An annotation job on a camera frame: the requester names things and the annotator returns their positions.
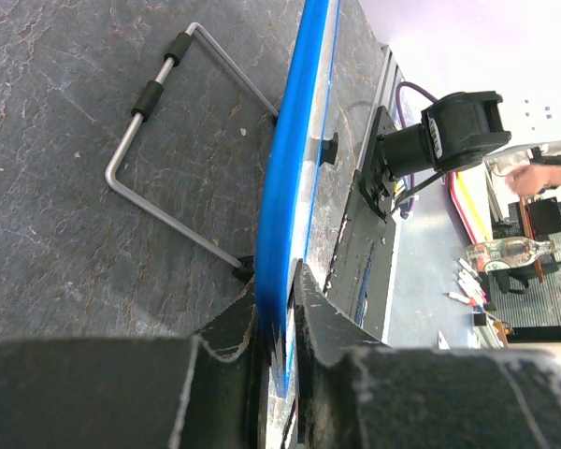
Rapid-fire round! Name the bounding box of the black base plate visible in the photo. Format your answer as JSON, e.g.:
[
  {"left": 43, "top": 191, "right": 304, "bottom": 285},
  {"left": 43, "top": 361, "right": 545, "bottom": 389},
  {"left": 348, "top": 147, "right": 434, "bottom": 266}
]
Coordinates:
[{"left": 322, "top": 106, "right": 403, "bottom": 342}]

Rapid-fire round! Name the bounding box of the bystander bare hand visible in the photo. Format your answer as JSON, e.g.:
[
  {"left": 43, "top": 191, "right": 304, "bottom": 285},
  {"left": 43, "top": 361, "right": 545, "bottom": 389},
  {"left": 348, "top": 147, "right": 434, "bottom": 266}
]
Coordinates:
[{"left": 506, "top": 165, "right": 552, "bottom": 196}]

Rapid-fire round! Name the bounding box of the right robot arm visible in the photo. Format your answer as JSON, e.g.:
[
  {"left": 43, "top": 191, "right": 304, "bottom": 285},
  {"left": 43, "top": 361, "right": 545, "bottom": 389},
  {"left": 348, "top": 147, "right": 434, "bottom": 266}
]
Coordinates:
[{"left": 359, "top": 91, "right": 561, "bottom": 221}]

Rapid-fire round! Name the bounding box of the blue framed whiteboard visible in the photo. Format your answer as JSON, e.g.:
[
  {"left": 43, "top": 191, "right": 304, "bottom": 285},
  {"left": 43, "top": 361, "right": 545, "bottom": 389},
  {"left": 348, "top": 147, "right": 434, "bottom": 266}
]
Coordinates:
[{"left": 254, "top": 1, "right": 340, "bottom": 397}]

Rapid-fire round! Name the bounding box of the clear glass bottle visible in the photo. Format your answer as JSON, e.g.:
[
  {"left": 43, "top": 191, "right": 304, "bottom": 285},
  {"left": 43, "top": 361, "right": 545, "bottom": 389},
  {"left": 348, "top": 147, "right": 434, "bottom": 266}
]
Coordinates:
[{"left": 467, "top": 237, "right": 555, "bottom": 272}]

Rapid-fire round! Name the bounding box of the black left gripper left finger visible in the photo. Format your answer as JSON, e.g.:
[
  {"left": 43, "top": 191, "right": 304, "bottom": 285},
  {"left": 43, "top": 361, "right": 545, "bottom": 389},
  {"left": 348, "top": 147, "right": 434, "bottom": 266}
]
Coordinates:
[{"left": 0, "top": 285, "right": 263, "bottom": 448}]

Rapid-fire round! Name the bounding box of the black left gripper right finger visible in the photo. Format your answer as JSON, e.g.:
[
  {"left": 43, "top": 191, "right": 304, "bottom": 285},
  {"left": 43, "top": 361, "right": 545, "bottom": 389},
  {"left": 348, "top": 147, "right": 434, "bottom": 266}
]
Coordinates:
[{"left": 293, "top": 264, "right": 561, "bottom": 448}]

